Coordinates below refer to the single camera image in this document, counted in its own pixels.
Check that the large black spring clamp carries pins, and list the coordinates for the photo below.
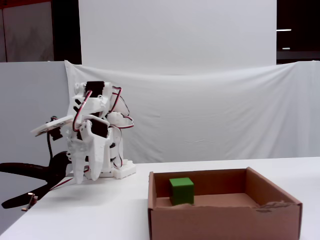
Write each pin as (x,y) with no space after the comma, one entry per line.
(58,167)

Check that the brown wooden panel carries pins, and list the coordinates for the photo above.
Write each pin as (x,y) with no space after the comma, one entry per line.
(25,32)

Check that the grey partition panel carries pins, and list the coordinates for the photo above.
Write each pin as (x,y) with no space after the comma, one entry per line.
(25,82)

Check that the brown cardboard box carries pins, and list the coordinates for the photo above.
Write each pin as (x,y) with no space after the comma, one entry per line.
(225,225)

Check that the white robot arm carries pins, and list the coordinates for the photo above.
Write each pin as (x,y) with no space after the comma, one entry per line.
(117,120)

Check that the short ceiling light strip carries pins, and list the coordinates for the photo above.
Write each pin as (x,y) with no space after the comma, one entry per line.
(286,48)

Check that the white backdrop screen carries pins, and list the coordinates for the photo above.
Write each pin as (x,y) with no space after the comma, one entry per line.
(175,30)

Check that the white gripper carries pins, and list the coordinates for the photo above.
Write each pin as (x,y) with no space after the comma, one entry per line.
(98,147)

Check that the white backdrop cloth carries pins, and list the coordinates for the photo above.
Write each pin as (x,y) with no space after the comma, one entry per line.
(212,112)

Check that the green cube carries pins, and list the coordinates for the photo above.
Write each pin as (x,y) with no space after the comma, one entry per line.
(182,192)

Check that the small metal clamp screw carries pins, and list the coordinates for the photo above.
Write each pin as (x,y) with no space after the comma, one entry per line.
(30,201)

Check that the long ceiling light strip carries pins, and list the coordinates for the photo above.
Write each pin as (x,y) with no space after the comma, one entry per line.
(283,30)

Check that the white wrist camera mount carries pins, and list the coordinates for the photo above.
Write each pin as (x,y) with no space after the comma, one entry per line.
(51,126)

